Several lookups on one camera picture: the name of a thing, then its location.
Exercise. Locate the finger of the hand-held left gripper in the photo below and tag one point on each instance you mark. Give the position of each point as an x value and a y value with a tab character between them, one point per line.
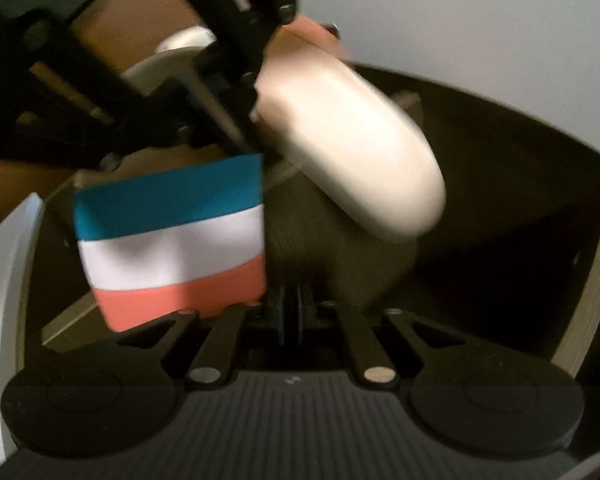
250	0
205	105

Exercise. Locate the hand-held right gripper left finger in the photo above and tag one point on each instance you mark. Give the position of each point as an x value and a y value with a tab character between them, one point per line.
281	315

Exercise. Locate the white shoe cabinet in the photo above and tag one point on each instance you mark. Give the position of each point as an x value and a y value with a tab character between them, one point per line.
505	210

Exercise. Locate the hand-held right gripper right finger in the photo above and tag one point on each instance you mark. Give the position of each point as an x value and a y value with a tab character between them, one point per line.
302	315

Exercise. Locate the striped white slide sandal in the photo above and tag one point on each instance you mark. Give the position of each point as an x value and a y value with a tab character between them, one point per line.
355	135
175	240

